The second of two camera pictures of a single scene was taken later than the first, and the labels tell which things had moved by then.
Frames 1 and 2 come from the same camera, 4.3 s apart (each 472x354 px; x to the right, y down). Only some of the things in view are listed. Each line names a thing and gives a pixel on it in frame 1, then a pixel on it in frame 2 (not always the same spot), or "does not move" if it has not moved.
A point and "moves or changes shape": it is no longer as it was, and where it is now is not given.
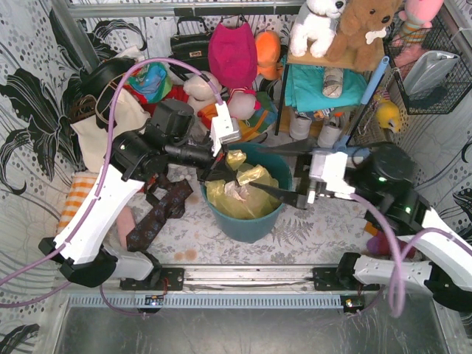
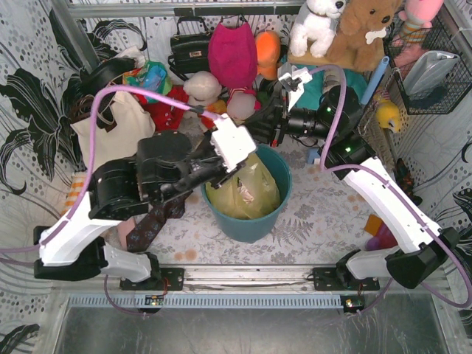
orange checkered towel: (80, 186) does not move
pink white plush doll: (243, 103) does not move
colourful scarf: (152, 80) does not move
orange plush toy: (268, 49) does not move
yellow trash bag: (258, 204) moves or changes shape
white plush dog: (318, 25) does not move
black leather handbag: (192, 49) does not move
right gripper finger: (291, 197) -> (262, 131)
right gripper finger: (290, 148) -> (269, 116)
